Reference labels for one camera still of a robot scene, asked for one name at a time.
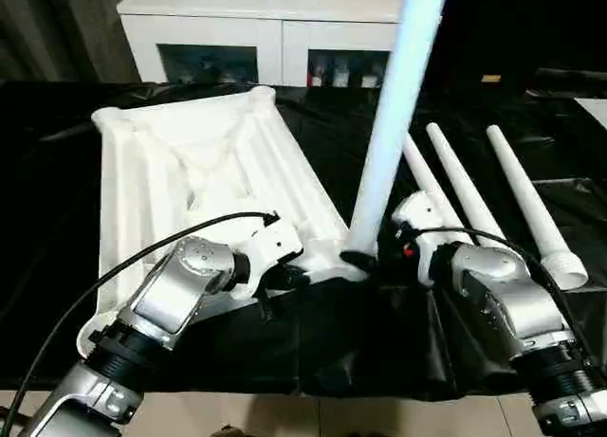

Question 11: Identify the white plastic table leg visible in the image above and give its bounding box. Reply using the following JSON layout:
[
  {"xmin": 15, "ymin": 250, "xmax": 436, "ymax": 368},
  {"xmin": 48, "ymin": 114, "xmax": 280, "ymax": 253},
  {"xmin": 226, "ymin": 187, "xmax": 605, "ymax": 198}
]
[
  {"xmin": 486, "ymin": 125, "xmax": 590, "ymax": 291},
  {"xmin": 425, "ymin": 122, "xmax": 511, "ymax": 248},
  {"xmin": 348, "ymin": 0, "xmax": 451, "ymax": 263},
  {"xmin": 401, "ymin": 133, "xmax": 475, "ymax": 246}
]

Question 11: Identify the black left wrist camera cable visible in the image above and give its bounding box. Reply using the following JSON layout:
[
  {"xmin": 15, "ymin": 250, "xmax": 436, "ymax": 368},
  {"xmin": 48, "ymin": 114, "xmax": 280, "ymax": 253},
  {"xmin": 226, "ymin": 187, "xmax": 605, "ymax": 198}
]
[{"xmin": 0, "ymin": 209, "xmax": 281, "ymax": 437}]

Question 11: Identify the white glass-door cabinet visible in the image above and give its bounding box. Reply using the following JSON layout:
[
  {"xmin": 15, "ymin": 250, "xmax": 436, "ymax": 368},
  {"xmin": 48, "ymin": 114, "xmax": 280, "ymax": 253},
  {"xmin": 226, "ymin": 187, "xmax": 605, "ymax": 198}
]
[{"xmin": 116, "ymin": 0, "xmax": 445, "ymax": 87}]

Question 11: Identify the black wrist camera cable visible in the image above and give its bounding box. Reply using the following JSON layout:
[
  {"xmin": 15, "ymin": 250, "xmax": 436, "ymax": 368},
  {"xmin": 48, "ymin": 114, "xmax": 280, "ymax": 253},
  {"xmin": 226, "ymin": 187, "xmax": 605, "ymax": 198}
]
[
  {"xmin": 400, "ymin": 223, "xmax": 603, "ymax": 386},
  {"xmin": 0, "ymin": 209, "xmax": 281, "ymax": 437}
]

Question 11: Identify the white flat panel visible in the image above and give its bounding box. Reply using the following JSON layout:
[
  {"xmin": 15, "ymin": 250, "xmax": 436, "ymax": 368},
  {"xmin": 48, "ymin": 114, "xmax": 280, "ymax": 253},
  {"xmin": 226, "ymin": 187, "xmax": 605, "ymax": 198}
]
[{"xmin": 574, "ymin": 97, "xmax": 607, "ymax": 131}]

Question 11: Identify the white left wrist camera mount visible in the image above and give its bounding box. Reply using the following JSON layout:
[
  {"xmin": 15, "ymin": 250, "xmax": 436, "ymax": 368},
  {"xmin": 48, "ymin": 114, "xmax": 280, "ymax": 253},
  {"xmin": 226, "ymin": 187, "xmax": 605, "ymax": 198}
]
[{"xmin": 234, "ymin": 213, "xmax": 305, "ymax": 301}]

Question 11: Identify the black work mat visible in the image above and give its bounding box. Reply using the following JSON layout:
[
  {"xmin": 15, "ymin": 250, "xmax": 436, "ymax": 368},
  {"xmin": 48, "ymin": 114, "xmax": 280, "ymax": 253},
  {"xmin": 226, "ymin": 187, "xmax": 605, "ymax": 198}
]
[{"xmin": 0, "ymin": 79, "xmax": 607, "ymax": 403}]

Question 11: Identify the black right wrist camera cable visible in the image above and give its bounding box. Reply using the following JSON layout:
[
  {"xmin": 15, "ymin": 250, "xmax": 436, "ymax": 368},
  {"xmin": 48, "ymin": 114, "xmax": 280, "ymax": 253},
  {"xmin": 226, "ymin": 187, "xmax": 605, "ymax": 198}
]
[{"xmin": 400, "ymin": 223, "xmax": 603, "ymax": 386}]

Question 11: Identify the white plastic table top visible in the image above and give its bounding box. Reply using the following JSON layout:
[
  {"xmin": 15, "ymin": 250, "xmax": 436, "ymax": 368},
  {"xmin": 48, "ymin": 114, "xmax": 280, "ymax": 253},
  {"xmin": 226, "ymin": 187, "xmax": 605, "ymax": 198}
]
[{"xmin": 75, "ymin": 84, "xmax": 369, "ymax": 360}]

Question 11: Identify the grey pleated curtain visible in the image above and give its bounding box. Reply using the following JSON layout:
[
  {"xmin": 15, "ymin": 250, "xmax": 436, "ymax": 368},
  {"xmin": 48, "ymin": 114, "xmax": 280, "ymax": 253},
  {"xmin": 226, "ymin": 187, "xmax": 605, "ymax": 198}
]
[{"xmin": 0, "ymin": 0, "xmax": 141, "ymax": 82}]

